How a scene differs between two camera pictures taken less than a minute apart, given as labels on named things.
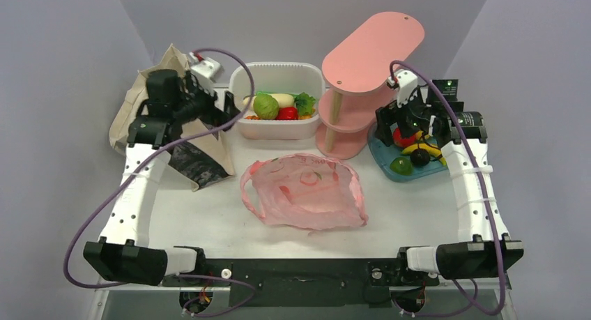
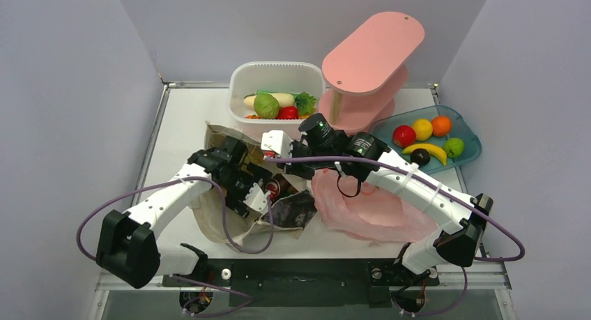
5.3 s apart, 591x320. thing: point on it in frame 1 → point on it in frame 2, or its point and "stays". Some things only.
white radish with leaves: (302, 101) stays
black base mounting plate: (305, 282) stays
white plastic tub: (288, 102) stays
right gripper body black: (413, 113) → (304, 169)
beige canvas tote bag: (200, 154) → (293, 212)
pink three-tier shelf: (355, 76) stays
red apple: (403, 142) stays
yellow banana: (431, 148) stays
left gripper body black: (199, 103) → (238, 185)
